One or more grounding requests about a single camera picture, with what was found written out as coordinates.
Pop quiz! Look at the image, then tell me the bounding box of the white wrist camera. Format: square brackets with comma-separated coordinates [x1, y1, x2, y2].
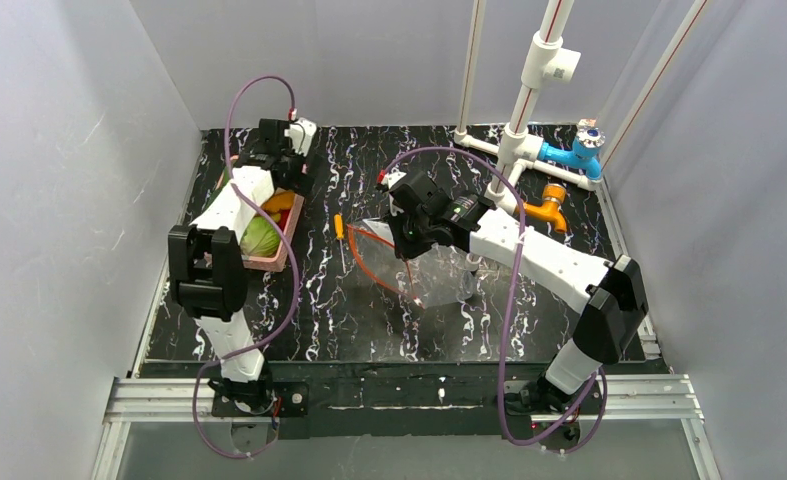
[284, 117, 318, 156]
[376, 170, 404, 193]

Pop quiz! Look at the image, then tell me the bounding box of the yellow banana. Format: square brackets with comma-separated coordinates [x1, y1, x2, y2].
[262, 191, 296, 214]

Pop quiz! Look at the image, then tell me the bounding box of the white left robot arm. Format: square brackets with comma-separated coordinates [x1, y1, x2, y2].
[168, 118, 317, 409]

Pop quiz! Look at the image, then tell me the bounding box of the green cabbage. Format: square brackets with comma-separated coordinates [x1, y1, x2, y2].
[240, 216, 281, 258]

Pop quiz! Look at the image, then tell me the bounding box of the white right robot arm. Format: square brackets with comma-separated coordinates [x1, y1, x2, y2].
[380, 172, 649, 403]

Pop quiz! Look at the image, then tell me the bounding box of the blue plastic faucet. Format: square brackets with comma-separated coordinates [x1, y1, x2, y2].
[538, 127, 605, 181]

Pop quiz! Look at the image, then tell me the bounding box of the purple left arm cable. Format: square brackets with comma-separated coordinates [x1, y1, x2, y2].
[190, 74, 302, 461]

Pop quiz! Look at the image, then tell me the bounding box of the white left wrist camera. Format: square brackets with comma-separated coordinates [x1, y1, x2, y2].
[284, 117, 318, 156]

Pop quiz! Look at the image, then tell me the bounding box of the white pvc pipe frame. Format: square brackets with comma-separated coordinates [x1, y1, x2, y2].
[452, 0, 709, 213]

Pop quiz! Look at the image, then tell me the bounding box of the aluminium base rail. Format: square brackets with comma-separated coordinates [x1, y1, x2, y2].
[90, 374, 721, 479]

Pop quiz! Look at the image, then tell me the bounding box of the pink plastic basket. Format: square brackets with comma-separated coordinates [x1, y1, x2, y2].
[191, 154, 313, 273]

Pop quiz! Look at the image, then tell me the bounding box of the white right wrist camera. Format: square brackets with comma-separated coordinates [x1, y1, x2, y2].
[376, 170, 404, 193]

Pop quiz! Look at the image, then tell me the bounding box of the red chili pepper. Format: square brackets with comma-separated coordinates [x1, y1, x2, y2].
[270, 209, 291, 231]

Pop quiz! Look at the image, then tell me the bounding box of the orange handle screwdriver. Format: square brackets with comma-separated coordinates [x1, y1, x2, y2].
[334, 213, 347, 273]

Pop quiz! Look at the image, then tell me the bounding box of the clear zip top bag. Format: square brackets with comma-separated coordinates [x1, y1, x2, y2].
[347, 219, 478, 308]

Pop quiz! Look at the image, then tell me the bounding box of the orange plastic faucet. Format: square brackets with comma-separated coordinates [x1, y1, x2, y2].
[524, 183, 568, 234]

